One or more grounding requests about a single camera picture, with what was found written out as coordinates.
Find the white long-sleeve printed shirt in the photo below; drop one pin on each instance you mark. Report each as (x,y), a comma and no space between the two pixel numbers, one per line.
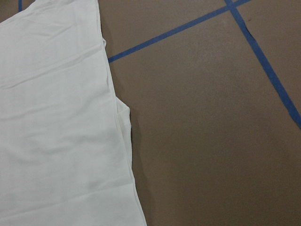
(65,138)

